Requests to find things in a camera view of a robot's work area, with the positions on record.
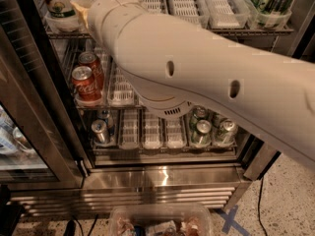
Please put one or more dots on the yellow foam padded gripper finger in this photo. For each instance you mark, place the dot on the yellow foam padded gripper finger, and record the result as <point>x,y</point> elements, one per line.
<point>82,8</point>

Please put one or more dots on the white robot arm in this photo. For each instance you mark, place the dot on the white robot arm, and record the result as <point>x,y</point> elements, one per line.
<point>169,62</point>

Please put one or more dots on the front 7up bottle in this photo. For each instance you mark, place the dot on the front 7up bottle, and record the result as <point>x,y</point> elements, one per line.
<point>60,0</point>

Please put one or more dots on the stainless steel display fridge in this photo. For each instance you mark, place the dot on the stainless steel display fridge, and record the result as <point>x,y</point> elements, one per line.
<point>124,179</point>

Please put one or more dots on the glass fridge door left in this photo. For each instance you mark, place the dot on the glass fridge door left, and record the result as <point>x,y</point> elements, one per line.
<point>37,101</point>

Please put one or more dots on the open fridge door right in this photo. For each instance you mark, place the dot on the open fridge door right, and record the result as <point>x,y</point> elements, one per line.
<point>261,163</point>

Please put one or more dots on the rear red cola can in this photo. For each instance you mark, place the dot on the rear red cola can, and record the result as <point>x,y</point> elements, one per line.
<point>91,60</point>

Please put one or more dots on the red cola can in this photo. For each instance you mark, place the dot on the red cola can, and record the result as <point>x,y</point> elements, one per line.
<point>91,60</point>
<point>85,83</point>

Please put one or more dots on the front red cola can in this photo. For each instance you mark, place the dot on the front red cola can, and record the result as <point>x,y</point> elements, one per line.
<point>85,83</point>

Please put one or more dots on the rear blue can bottom left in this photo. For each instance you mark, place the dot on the rear blue can bottom left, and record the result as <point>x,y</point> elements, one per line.
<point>107,117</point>

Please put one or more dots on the front silver can bottom left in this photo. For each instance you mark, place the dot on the front silver can bottom left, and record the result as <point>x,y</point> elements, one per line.
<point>99,128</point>

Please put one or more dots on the rear green can bottom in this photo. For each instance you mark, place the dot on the rear green can bottom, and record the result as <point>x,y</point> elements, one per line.
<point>198,113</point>

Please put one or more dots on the rear right can bottom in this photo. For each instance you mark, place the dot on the rear right can bottom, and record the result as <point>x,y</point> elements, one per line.
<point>216,119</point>

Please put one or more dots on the front right silver-green can bottom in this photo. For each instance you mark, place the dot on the front right silver-green can bottom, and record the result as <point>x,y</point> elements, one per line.
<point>226,132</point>

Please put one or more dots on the clear plastic bin with items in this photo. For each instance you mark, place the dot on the clear plastic bin with items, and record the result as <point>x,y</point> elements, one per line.
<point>184,219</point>

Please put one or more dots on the top wire shelf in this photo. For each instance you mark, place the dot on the top wire shelf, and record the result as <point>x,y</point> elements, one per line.
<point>222,32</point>

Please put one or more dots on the wire shelf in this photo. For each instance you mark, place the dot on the wire shelf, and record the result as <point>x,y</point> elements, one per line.
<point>102,103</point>
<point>222,32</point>
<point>142,150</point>

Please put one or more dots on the middle wire shelf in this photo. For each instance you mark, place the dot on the middle wire shelf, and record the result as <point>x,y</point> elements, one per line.
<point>102,103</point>

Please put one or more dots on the bottom wire shelf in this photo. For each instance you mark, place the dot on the bottom wire shelf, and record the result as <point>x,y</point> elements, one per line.
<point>142,150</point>

